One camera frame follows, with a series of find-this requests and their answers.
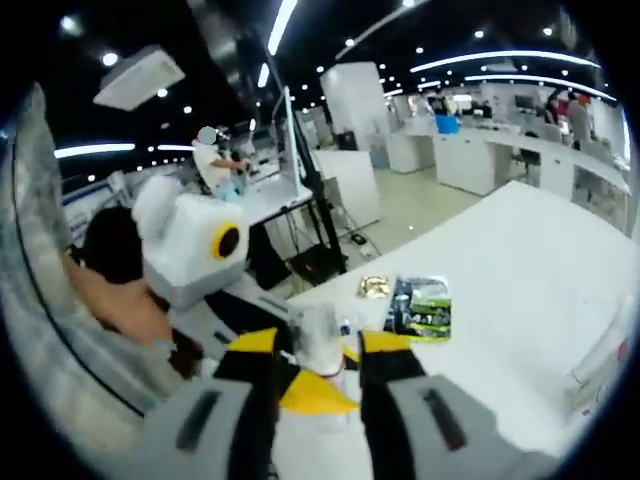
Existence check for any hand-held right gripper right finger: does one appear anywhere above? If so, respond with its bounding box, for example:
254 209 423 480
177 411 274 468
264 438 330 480
357 329 557 480

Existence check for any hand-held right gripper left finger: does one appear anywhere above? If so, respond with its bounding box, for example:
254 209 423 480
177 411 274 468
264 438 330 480
119 327 281 480

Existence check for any white skincare bottle red label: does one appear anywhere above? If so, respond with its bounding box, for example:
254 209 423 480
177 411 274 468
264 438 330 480
289 303 361 436

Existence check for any dark green skincare sachet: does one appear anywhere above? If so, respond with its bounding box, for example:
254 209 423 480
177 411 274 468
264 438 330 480
383 274 454 343

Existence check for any gold foil skincare sachet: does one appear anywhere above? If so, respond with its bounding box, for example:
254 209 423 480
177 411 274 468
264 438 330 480
355 273 392 301

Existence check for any dark rounded object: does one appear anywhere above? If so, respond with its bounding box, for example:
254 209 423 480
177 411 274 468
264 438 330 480
82 207 146 286

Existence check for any black tripod stand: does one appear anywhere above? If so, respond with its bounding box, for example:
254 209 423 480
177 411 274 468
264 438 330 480
279 114 350 281

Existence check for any white standing panel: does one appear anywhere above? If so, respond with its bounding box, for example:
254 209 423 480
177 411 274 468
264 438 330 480
277 85 314 201

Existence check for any person's plaid shirt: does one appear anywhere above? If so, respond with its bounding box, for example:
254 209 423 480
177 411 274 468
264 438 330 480
0 84 201 426

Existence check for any white low cabinet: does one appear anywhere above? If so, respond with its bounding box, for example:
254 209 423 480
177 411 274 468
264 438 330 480
309 148 382 229

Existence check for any ceiling air conditioner unit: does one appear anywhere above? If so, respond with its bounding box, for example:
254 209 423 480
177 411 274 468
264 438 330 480
93 45 186 111

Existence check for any black office chair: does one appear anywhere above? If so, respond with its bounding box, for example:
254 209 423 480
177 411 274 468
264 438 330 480
509 132 541 189

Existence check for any white office desk row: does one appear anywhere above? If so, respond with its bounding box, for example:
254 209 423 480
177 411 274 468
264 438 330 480
389 117 631 236

